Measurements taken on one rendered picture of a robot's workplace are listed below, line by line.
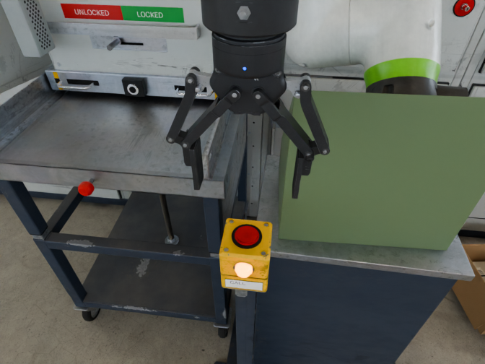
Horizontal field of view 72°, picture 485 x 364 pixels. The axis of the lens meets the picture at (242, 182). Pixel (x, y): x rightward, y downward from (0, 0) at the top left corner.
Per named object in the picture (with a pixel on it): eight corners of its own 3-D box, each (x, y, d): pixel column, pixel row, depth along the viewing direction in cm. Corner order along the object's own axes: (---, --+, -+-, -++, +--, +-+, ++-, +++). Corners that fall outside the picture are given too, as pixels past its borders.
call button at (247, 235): (258, 251, 54) (258, 245, 53) (232, 248, 54) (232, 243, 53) (260, 232, 57) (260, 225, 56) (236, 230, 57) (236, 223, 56)
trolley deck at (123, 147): (225, 199, 77) (224, 180, 73) (-25, 178, 82) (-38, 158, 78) (253, 74, 127) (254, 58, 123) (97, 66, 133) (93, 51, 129)
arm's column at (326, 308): (361, 309, 141) (423, 176, 92) (371, 394, 117) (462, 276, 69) (261, 295, 145) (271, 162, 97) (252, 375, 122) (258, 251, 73)
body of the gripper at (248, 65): (292, 17, 36) (284, 97, 42) (213, 14, 36) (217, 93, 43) (291, 42, 30) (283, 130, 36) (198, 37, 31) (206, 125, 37)
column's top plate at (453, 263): (427, 174, 93) (430, 168, 91) (471, 282, 68) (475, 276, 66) (265, 159, 98) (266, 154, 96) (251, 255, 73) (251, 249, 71)
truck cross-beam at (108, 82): (229, 100, 96) (228, 81, 92) (52, 89, 101) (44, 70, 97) (231, 92, 100) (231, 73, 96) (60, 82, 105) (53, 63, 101)
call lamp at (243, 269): (253, 282, 54) (253, 270, 51) (232, 280, 54) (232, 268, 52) (254, 274, 55) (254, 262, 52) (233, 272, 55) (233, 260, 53)
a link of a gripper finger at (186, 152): (189, 135, 42) (166, 133, 42) (193, 167, 45) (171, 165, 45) (192, 128, 43) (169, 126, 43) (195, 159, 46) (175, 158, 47)
